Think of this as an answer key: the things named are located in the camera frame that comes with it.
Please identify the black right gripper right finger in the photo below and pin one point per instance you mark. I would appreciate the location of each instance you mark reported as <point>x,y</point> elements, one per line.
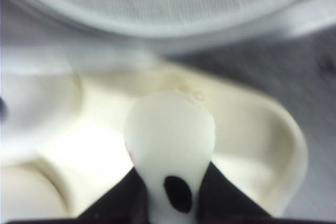
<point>220,201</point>

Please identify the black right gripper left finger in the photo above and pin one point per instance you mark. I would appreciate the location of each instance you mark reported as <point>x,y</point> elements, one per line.
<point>126,202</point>

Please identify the panda bun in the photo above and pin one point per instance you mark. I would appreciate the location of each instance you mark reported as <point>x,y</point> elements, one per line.
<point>170,137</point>
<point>27,194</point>
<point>41,97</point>

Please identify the cream plastic tray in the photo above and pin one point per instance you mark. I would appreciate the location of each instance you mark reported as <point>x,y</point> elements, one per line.
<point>259,146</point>

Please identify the stainless steel steamer pot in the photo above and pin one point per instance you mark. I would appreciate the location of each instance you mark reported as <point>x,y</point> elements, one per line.
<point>156,24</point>

